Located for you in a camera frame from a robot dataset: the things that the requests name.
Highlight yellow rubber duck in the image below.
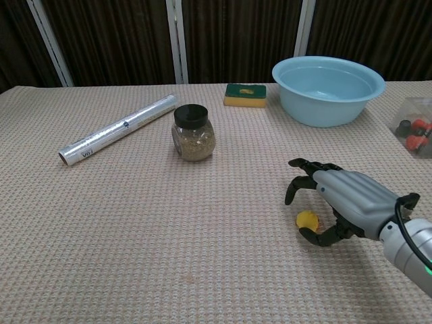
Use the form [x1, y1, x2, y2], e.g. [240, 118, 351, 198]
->
[296, 210, 321, 234]

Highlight glass jar with black lid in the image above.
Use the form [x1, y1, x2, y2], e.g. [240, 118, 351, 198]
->
[170, 104, 217, 163]

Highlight black bottle cap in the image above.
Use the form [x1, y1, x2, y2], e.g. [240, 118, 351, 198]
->
[395, 119, 412, 138]

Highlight red plastic toy piece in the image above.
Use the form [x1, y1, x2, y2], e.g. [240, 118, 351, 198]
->
[412, 118, 432, 136]
[404, 134, 427, 152]

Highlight white frame post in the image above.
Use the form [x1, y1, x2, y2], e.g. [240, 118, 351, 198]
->
[165, 0, 189, 84]
[26, 0, 74, 88]
[293, 0, 317, 57]

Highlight dark brown curtain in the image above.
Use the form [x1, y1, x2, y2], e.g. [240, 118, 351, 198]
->
[0, 0, 432, 95]

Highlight cling film roll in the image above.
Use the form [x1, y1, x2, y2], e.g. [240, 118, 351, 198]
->
[58, 94, 177, 167]

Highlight clear plastic box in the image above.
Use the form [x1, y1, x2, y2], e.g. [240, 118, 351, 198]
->
[388, 97, 432, 159]

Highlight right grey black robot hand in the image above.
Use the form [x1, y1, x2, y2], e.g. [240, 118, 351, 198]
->
[284, 157, 421, 248]

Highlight light blue plastic basin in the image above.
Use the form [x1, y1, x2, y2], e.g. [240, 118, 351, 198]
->
[271, 55, 386, 128]

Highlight beige waffle tablecloth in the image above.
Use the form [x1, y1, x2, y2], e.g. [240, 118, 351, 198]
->
[0, 80, 432, 324]

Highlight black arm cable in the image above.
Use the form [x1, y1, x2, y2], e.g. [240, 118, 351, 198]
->
[394, 197, 432, 268]

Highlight green and yellow sponge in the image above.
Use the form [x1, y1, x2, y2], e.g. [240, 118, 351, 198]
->
[223, 83, 267, 109]

